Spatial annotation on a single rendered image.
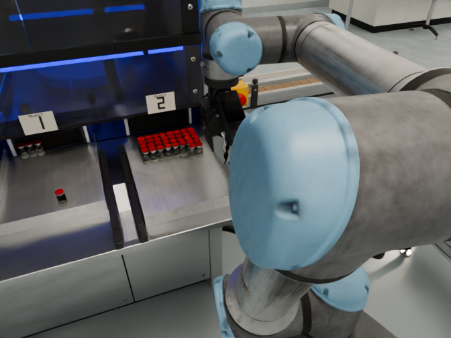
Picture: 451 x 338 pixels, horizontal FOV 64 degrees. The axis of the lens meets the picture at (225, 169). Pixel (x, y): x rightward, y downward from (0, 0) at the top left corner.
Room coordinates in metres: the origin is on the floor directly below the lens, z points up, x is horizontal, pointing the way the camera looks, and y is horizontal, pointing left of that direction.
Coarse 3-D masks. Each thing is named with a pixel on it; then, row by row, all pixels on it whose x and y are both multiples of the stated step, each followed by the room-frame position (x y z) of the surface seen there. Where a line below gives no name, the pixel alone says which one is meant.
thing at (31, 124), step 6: (30, 114) 0.85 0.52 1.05; (36, 114) 0.86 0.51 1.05; (42, 114) 0.86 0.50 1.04; (48, 114) 0.87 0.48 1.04; (24, 120) 0.85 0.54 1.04; (30, 120) 0.85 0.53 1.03; (36, 120) 0.86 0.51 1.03; (42, 120) 0.86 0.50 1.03; (48, 120) 0.87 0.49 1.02; (54, 120) 0.87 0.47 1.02; (24, 126) 0.85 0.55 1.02; (30, 126) 0.85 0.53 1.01; (36, 126) 0.86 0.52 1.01; (48, 126) 0.87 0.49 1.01; (54, 126) 0.87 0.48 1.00; (24, 132) 0.84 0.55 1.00; (30, 132) 0.85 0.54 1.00; (36, 132) 0.85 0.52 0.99; (42, 132) 0.86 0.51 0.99
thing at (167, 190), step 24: (144, 168) 0.83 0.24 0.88; (168, 168) 0.83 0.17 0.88; (192, 168) 0.83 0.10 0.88; (216, 168) 0.83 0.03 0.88; (144, 192) 0.73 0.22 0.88; (168, 192) 0.73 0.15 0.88; (192, 192) 0.73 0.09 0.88; (216, 192) 0.73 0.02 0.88; (144, 216) 0.61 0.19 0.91; (168, 216) 0.62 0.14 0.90
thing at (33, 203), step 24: (96, 144) 0.93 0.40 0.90; (0, 168) 0.79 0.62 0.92; (24, 168) 0.83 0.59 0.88; (48, 168) 0.83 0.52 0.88; (72, 168) 0.83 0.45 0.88; (96, 168) 0.83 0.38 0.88; (0, 192) 0.71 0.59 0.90; (24, 192) 0.73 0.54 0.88; (48, 192) 0.73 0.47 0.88; (72, 192) 0.73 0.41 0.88; (96, 192) 0.73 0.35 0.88; (0, 216) 0.64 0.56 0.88; (24, 216) 0.64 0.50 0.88; (48, 216) 0.61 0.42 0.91; (72, 216) 0.63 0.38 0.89
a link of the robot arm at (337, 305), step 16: (320, 288) 0.34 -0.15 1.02; (336, 288) 0.34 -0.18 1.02; (352, 288) 0.34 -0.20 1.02; (368, 288) 0.35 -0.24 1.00; (304, 304) 0.33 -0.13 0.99; (320, 304) 0.33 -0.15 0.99; (336, 304) 0.32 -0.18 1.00; (352, 304) 0.32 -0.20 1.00; (304, 320) 0.31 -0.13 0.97; (320, 320) 0.31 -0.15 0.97; (336, 320) 0.32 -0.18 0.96; (352, 320) 0.33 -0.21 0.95; (320, 336) 0.32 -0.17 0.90; (336, 336) 0.32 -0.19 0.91
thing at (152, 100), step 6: (150, 96) 0.97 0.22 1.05; (156, 96) 0.97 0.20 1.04; (162, 96) 0.98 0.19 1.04; (168, 96) 0.99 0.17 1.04; (150, 102) 0.97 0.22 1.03; (156, 102) 0.97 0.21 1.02; (168, 102) 0.99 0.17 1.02; (174, 102) 0.99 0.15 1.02; (150, 108) 0.97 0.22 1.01; (156, 108) 0.97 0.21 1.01; (168, 108) 0.99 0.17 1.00; (174, 108) 0.99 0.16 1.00
